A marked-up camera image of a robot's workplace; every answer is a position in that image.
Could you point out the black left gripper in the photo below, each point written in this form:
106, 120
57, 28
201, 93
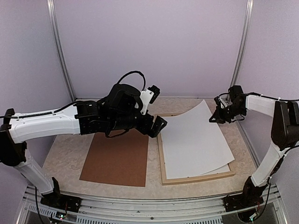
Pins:
145, 129

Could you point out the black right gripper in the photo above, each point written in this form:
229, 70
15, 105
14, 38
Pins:
218, 115

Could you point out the landscape photo white border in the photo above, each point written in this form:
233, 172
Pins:
193, 145

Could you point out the white passe-partout mat sheet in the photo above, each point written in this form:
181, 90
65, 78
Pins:
222, 169

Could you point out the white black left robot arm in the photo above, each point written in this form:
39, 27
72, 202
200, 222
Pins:
81, 117

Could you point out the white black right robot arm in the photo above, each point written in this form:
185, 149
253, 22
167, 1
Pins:
284, 137

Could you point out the brown hardboard backing panel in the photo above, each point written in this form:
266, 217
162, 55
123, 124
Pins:
117, 161

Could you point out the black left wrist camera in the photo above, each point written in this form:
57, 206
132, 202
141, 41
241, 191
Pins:
148, 96

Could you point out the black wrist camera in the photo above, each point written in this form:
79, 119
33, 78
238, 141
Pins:
234, 92
148, 96

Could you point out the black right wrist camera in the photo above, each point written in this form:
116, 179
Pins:
234, 92

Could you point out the aluminium front rail base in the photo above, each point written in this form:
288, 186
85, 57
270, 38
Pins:
107, 210

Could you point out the aluminium enclosure post right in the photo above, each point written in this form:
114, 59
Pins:
243, 41

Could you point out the aluminium enclosure post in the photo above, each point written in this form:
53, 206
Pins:
59, 49
243, 41

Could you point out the aluminium enclosure post left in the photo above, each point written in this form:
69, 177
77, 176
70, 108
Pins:
59, 49

